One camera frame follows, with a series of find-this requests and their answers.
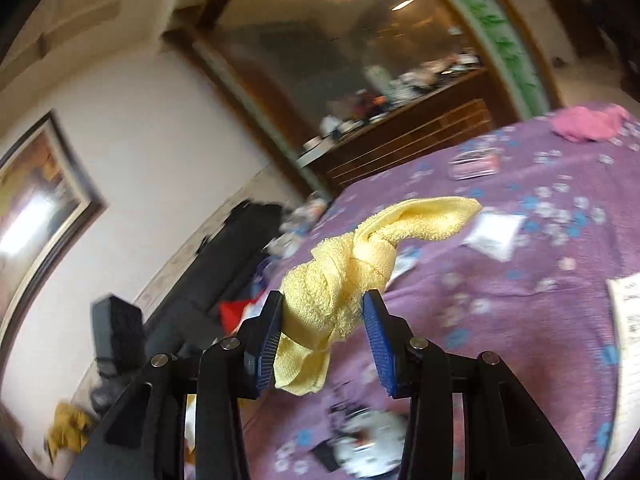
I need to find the yellow knotted towel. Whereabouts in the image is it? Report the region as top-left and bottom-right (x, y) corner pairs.
(274, 196), (482, 396)

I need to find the black leather sofa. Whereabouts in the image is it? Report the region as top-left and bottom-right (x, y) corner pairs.
(144, 200), (283, 358)

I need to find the red gift bag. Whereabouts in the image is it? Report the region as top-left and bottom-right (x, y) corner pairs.
(219, 295), (265, 335)

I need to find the black electric motor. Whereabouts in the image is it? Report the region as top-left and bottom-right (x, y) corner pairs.
(310, 408), (408, 479)

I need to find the framed painting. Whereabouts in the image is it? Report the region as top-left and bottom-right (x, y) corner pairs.
(1, 110), (105, 359)

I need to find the purple floral tablecloth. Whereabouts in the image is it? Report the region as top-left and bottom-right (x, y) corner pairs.
(270, 116), (639, 479)

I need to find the white notepad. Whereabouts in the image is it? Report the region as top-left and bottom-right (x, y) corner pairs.
(603, 273), (639, 474)

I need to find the pink packet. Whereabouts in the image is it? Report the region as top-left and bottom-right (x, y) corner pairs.
(448, 148), (500, 181)

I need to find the pink towel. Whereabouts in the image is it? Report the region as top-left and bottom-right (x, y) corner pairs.
(549, 104), (630, 143)

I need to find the wooden brick counter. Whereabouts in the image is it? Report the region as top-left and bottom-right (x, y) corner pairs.
(306, 70), (515, 194)

